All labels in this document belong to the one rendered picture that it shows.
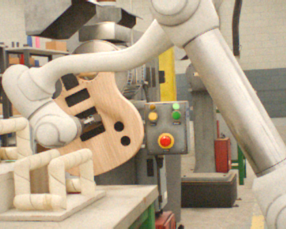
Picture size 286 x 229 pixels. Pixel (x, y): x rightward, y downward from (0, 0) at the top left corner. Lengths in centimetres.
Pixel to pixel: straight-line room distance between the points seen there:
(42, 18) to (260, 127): 95
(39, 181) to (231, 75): 53
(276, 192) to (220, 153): 429
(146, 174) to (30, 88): 86
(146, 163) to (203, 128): 327
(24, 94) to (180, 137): 70
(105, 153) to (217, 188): 357
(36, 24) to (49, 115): 43
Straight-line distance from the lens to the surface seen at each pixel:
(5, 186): 134
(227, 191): 566
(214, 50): 149
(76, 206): 132
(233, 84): 148
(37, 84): 182
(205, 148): 578
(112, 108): 214
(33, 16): 213
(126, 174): 251
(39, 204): 128
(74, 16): 240
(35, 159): 135
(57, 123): 178
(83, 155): 138
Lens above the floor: 120
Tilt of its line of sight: 3 degrees down
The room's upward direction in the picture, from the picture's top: 3 degrees counter-clockwise
